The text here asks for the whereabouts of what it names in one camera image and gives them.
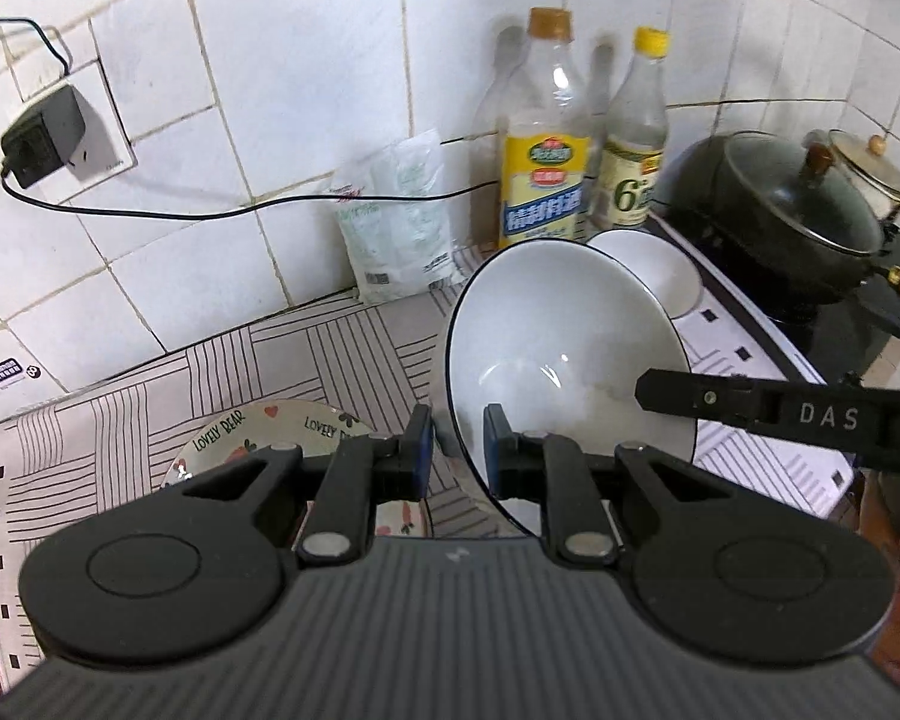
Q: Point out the white wall socket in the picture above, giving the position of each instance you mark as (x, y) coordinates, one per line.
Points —
(103, 152)

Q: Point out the white salt bag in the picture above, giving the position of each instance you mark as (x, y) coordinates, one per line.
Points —
(396, 228)

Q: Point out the clear vinegar bottle yellow cap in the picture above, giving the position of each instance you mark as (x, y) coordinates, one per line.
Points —
(635, 133)

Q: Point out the black wok with glass lid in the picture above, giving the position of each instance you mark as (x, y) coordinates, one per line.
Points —
(784, 204)

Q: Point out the yellow label cooking wine bottle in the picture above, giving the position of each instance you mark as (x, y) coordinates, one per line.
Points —
(544, 135)

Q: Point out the black gas stove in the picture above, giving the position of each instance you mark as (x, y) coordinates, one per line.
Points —
(853, 335)

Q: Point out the black power adapter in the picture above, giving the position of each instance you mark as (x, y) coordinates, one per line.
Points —
(43, 138)

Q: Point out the cream enamel pot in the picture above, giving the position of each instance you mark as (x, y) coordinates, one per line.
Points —
(865, 165)

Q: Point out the small white bowl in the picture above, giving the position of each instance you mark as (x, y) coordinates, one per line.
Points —
(666, 270)

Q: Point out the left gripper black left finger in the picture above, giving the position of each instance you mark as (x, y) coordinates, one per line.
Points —
(346, 488)

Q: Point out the white bowl with dark rim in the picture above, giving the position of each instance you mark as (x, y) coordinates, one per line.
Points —
(558, 334)

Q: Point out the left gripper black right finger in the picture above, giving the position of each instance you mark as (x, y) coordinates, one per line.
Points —
(553, 473)

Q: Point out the lovely bear carrot plate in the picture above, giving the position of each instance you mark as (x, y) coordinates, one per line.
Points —
(315, 428)

